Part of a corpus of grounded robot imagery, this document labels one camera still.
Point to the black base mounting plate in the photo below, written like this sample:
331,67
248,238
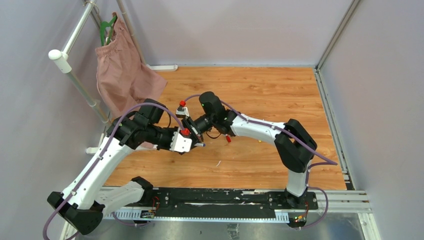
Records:
225,203

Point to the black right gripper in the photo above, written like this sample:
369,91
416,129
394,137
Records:
196,135

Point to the green clothes hanger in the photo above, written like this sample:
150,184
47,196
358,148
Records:
107,29

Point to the grey aluminium frame rail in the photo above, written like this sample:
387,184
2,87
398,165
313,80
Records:
365,215

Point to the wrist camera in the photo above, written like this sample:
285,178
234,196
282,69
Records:
180,143
182,111

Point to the red cap marker pen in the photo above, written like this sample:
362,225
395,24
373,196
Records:
228,138

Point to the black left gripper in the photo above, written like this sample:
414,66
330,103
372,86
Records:
168,146

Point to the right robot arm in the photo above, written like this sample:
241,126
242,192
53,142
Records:
295,146

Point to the pink cloth shorts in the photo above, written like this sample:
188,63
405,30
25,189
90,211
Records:
123,81

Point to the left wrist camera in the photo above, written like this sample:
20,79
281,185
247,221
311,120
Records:
180,143

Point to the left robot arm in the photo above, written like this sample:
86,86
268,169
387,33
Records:
81,204

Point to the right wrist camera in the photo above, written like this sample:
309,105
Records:
182,111

